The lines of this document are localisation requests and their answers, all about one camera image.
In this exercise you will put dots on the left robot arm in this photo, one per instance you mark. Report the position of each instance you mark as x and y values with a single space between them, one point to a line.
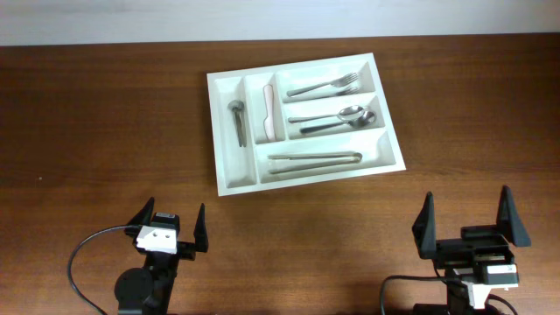
148 289

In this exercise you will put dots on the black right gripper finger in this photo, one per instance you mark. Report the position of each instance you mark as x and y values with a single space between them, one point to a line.
509 222
424 229

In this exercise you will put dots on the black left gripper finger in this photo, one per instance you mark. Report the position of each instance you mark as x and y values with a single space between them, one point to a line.
200 231
143 217

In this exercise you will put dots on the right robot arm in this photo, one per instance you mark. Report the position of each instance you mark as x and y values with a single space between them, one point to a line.
456 301

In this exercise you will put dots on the steel fork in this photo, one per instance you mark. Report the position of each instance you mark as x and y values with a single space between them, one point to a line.
337 83
346 91

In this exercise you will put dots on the small steel teaspoon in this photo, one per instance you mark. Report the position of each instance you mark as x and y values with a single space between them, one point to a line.
242 129
236 124

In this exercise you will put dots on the large steel spoon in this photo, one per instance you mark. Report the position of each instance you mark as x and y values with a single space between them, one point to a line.
345 114
368 117

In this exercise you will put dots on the pink white plastic knife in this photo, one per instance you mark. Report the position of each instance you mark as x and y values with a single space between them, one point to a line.
268 122

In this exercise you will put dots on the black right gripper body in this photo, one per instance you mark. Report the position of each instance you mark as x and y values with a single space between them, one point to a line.
475 248

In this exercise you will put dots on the white plastic cutlery tray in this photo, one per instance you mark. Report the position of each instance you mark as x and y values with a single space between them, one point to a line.
241 147

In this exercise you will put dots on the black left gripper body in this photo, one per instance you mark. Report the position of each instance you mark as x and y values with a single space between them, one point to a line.
163 260

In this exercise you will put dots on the steel fork in tray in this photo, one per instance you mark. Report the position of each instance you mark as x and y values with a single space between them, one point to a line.
337 83

